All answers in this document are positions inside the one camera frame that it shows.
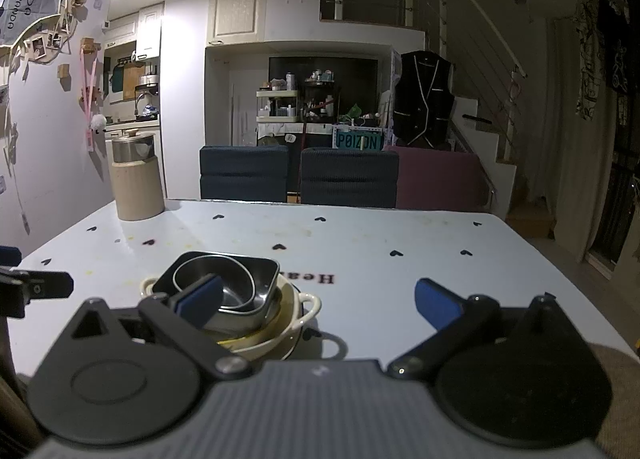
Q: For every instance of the round steel bowl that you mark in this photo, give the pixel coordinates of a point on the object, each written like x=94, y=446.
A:
x=235, y=289

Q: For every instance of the black vest with white trim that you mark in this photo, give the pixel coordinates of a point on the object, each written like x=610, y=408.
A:
x=422, y=99

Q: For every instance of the patterned hanging cloth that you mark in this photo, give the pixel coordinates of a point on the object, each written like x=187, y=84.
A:
x=590, y=54

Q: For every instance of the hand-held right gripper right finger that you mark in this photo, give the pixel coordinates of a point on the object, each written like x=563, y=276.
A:
x=437, y=304

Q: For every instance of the person's left forearm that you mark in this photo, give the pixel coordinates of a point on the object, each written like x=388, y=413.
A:
x=12, y=389

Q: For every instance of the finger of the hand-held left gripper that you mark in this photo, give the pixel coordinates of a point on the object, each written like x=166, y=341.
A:
x=35, y=285
x=9, y=256

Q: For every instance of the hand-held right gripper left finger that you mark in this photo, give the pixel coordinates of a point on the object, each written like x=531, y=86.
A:
x=200, y=304

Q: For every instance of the rectangular steel container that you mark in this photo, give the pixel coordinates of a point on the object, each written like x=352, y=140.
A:
x=264, y=279

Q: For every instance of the teal sign plate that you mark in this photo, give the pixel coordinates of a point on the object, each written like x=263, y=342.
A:
x=357, y=141

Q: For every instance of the beige cloth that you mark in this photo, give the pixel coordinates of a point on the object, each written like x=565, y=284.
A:
x=617, y=399

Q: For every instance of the maroon sofa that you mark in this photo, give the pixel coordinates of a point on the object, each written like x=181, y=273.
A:
x=440, y=179

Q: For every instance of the wooden wall decoration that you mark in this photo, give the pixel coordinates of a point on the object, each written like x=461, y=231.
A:
x=35, y=14

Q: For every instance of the dark blue chair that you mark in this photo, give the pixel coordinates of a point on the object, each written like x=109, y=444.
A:
x=245, y=174
x=350, y=176

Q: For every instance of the white storage shelf rack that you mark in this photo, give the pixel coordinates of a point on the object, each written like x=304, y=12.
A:
x=277, y=99

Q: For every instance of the beige canister with glass lid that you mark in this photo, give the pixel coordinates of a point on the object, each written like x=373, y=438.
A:
x=137, y=189

